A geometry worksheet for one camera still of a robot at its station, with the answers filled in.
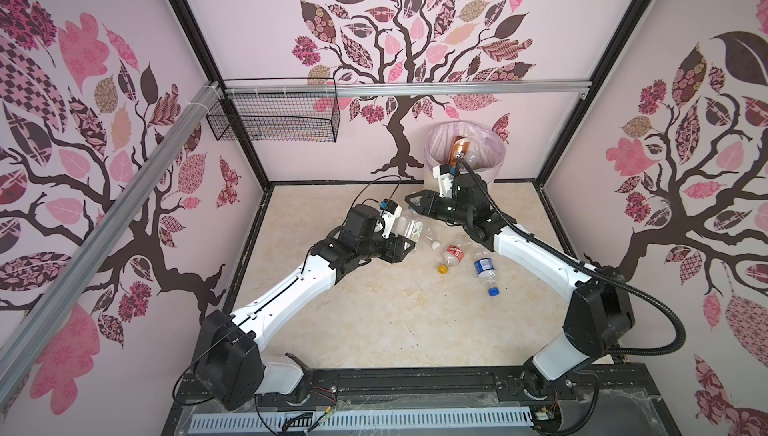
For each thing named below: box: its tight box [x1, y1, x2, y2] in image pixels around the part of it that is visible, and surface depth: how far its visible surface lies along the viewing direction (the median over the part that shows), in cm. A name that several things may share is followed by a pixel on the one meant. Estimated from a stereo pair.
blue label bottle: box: [474, 258, 501, 297], surface depth 93 cm
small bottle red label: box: [438, 244, 464, 275], surface depth 96 cm
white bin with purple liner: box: [423, 120, 507, 183], surface depth 102 cm
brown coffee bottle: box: [450, 136, 469, 168], surface depth 102 cm
